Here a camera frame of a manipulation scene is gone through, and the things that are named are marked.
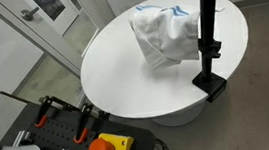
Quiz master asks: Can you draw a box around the silver door handle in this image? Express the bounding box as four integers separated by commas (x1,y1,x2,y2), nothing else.
19,6,41,23

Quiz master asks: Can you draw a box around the black pole with table clamp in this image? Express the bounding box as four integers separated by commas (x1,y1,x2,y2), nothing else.
183,0,232,106

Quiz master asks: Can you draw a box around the white table pedestal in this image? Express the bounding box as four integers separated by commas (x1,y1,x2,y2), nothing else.
149,101,208,129

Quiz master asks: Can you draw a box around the black perforated mounting board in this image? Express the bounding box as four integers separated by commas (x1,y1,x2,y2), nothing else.
0,88,157,150

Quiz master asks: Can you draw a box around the white door with window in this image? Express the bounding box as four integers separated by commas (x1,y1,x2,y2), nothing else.
0,0,83,44

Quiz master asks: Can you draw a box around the black clamp with orange handle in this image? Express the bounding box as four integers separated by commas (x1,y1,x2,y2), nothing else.
30,92,82,130
69,100,113,146

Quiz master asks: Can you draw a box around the white cloth with blue stripes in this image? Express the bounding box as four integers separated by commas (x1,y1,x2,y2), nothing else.
126,0,207,71

